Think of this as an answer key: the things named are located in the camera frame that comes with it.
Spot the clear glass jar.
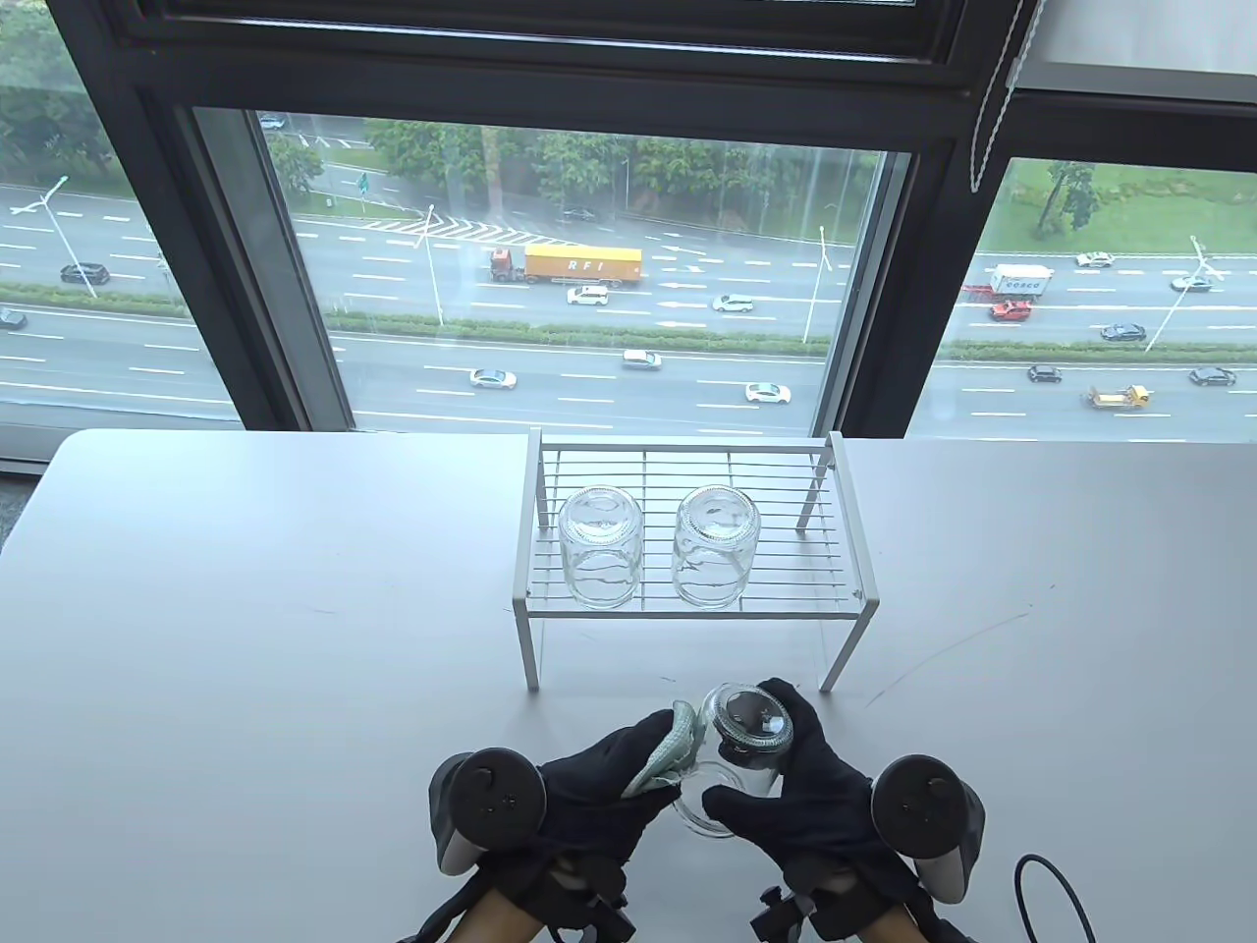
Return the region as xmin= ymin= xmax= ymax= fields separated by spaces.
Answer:
xmin=671 ymin=484 xmax=762 ymax=612
xmin=673 ymin=683 xmax=794 ymax=838
xmin=558 ymin=483 xmax=647 ymax=612

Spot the black grey hand controller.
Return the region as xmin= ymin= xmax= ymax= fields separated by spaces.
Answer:
xmin=871 ymin=754 xmax=986 ymax=903
xmin=427 ymin=749 xmax=546 ymax=877

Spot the black window frame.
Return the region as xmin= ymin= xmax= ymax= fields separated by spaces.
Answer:
xmin=44 ymin=0 xmax=1257 ymax=463

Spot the light green fish scale cloth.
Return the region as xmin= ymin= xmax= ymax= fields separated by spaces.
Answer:
xmin=624 ymin=699 xmax=708 ymax=799

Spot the white beaded blind cord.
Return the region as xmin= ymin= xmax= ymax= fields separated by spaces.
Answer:
xmin=967 ymin=0 xmax=1042 ymax=194

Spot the person's right hand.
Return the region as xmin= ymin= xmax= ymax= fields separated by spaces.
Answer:
xmin=702 ymin=678 xmax=929 ymax=934

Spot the white wire rack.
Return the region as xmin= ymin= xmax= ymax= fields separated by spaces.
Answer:
xmin=511 ymin=428 xmax=881 ymax=693

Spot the person's left forearm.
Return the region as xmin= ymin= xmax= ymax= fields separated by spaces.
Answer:
xmin=457 ymin=884 xmax=546 ymax=943

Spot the white roller blind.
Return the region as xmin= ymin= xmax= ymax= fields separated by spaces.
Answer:
xmin=1016 ymin=0 xmax=1257 ymax=75

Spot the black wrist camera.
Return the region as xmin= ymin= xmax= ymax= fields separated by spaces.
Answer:
xmin=751 ymin=884 xmax=821 ymax=943
xmin=545 ymin=864 xmax=634 ymax=943

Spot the person's left hand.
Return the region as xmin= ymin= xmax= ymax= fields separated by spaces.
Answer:
xmin=481 ymin=709 xmax=679 ymax=885

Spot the black cable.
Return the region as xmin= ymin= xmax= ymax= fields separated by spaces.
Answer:
xmin=1011 ymin=855 xmax=1096 ymax=943

